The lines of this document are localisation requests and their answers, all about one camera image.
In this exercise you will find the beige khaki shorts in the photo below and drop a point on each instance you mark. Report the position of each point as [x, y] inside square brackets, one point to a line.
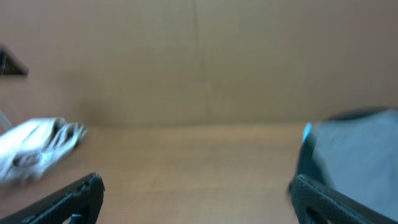
[31, 149]

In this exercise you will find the light blue garment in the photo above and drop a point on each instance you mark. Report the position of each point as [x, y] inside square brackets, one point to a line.
[306, 131]

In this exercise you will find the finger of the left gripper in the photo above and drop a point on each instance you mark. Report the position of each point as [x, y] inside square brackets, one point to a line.
[10, 65]

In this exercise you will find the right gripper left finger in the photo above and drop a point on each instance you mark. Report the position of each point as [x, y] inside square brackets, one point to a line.
[79, 202]

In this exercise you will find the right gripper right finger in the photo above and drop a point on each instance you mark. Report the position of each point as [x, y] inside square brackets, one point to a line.
[314, 202]

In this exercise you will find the grey shorts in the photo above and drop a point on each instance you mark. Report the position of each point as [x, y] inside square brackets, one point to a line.
[359, 159]

